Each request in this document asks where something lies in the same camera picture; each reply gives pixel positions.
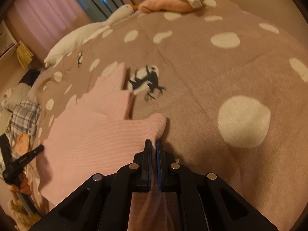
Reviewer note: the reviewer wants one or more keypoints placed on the orange cloth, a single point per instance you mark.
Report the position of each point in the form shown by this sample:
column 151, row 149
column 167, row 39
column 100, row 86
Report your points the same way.
column 25, row 186

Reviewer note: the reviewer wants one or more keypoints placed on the pink cushion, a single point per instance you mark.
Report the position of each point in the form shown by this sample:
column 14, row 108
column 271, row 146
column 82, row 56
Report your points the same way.
column 166, row 4

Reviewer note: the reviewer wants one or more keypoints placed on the pink curtain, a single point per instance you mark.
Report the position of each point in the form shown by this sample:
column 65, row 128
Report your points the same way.
column 45, row 16

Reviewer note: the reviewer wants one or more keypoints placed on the dark cloth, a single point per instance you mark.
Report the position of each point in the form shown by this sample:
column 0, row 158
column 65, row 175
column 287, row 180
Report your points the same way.
column 30, row 75

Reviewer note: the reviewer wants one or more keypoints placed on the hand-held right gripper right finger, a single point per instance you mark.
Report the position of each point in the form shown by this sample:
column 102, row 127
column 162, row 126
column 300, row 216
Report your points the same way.
column 159, row 163

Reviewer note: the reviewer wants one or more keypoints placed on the white cabinet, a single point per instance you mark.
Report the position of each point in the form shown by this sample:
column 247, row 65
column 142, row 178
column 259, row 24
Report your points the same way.
column 6, row 41

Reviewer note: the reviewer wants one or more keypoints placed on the brown spotted blanket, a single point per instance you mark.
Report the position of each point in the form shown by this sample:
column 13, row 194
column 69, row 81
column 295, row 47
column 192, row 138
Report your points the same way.
column 204, row 77

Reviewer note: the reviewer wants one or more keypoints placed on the plaid cloth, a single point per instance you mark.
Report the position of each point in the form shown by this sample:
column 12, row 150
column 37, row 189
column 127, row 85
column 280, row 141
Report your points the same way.
column 25, row 118

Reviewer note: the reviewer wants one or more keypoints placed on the pink ribbed sweater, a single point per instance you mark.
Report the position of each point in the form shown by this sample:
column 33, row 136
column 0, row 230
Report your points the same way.
column 96, row 134

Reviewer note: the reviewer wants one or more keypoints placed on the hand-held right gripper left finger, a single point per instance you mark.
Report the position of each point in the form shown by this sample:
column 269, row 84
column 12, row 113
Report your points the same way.
column 147, row 163

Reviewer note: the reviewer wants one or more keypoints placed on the white goose plush toy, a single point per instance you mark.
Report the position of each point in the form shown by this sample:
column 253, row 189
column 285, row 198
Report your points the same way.
column 77, row 36

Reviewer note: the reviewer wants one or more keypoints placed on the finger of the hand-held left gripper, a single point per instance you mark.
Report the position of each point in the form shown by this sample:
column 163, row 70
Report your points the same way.
column 28, row 156
column 6, row 151

